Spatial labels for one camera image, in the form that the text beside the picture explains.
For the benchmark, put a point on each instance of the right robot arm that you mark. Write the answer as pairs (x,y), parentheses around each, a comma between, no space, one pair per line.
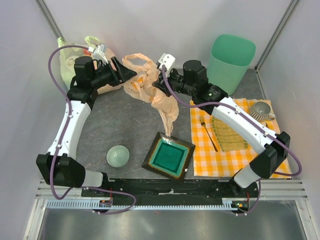
(271,148)

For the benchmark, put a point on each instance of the green trash bin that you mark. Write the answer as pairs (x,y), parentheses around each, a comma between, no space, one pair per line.
(230,57)

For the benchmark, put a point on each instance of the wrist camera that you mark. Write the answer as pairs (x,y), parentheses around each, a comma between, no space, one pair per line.
(98,53)
(167,61)

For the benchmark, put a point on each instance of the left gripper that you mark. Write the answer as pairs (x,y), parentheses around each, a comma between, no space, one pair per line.
(124,73)

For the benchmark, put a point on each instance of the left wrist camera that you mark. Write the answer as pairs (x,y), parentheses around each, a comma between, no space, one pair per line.
(98,53)

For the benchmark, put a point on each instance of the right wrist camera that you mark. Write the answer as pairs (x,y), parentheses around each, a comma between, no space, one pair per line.
(167,61)

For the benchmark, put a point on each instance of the pale green bowl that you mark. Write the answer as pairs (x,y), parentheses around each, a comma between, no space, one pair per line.
(117,156)

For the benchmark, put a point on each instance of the orange plastic trash bag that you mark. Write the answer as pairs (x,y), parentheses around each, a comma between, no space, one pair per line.
(140,87)

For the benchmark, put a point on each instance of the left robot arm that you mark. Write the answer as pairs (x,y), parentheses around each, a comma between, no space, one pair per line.
(59,166)

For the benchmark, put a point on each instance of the woven bamboo basket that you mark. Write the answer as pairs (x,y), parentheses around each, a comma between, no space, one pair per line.
(228,139)

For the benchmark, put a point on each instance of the square green ceramic plate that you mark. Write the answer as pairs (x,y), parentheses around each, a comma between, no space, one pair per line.
(169,156)

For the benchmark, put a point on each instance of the metal fork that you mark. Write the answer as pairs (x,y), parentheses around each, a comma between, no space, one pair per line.
(203,124)

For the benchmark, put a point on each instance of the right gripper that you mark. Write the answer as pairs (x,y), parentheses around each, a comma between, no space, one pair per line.
(161,84)

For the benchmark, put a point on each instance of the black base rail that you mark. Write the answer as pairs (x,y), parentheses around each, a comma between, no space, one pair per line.
(192,192)

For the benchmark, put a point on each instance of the striped ceramic cup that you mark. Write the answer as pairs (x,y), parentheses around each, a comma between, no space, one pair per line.
(261,111)

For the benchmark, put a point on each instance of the yellow checkered cloth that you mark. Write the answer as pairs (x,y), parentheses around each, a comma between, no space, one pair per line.
(206,161)

